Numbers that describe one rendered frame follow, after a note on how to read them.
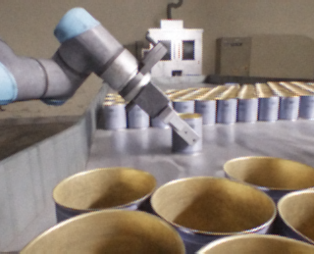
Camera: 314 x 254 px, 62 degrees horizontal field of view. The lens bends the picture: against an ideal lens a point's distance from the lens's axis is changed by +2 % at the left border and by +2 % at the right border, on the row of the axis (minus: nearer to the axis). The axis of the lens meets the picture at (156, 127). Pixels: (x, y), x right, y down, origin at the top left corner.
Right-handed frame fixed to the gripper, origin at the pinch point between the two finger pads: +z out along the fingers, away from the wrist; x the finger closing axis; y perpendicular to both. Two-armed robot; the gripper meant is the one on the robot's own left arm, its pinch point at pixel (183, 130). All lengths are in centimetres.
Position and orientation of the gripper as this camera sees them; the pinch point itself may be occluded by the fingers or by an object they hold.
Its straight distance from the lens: 56.0
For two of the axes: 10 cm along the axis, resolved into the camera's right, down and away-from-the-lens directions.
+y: -6.8, 7.3, 0.5
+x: 1.6, 2.1, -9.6
